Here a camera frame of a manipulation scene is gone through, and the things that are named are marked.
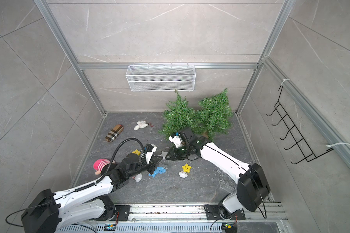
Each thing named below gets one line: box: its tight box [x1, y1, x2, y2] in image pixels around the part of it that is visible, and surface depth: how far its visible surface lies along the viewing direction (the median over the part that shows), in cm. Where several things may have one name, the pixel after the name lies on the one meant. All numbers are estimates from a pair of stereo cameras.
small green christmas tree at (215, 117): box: [196, 88, 233, 141], surface depth 85 cm
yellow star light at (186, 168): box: [181, 163, 193, 173], surface depth 90 cm
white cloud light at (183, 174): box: [178, 170, 189, 179], surface depth 87 cm
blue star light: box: [148, 166, 167, 178], surface depth 82 cm
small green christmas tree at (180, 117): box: [158, 88, 198, 141], surface depth 81 cm
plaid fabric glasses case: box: [105, 124, 124, 143], surface depth 105 cm
